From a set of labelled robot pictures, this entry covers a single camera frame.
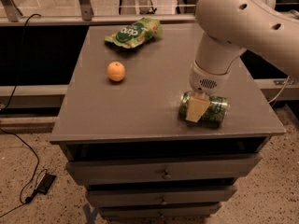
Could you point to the metal railing frame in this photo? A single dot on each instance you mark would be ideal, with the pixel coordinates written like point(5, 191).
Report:
point(18, 12)

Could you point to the green soda can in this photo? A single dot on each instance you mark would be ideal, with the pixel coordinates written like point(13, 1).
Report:
point(216, 111)

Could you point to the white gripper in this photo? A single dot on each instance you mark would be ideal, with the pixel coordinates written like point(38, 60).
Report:
point(204, 80)

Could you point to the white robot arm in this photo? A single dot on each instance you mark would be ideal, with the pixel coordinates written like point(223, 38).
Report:
point(232, 26)

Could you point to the green snack bag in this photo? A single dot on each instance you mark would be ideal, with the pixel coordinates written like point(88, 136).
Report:
point(136, 34)

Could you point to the orange fruit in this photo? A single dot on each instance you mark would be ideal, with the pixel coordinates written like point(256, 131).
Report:
point(116, 71)

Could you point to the grey drawer cabinet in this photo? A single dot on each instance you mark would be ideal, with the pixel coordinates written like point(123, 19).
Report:
point(126, 143)

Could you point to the black power adapter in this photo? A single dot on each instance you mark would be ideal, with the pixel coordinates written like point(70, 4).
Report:
point(45, 184)

